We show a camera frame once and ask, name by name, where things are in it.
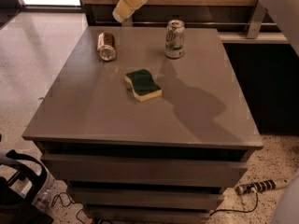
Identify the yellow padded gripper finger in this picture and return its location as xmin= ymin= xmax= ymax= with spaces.
xmin=112 ymin=0 xmax=148 ymax=22

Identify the orange soda can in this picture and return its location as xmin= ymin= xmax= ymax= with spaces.
xmin=97 ymin=32 xmax=116 ymax=62

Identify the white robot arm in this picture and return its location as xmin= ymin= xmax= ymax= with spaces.
xmin=259 ymin=0 xmax=299 ymax=224

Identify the green white soda can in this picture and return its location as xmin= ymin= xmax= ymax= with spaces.
xmin=164 ymin=20 xmax=185 ymax=59

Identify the green yellow sponge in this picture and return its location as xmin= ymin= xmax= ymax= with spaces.
xmin=125 ymin=69 xmax=162 ymax=102

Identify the grey drawer cabinet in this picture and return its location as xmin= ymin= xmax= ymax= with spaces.
xmin=23 ymin=27 xmax=263 ymax=224

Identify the white power strip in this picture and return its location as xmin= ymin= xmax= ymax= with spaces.
xmin=235 ymin=178 xmax=289 ymax=195

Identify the left metal bracket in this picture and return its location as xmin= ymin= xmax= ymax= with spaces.
xmin=121 ymin=17 xmax=133 ymax=27

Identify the metal bracket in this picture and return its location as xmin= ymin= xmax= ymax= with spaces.
xmin=121 ymin=17 xmax=133 ymax=27
xmin=245 ymin=1 xmax=266 ymax=39

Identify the right metal bracket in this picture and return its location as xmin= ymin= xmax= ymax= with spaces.
xmin=245 ymin=1 xmax=266 ymax=39

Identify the thin black cable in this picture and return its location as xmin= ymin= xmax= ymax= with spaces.
xmin=50 ymin=191 xmax=92 ymax=224

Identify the black power cable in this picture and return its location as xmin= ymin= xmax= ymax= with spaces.
xmin=208 ymin=191 xmax=260 ymax=217

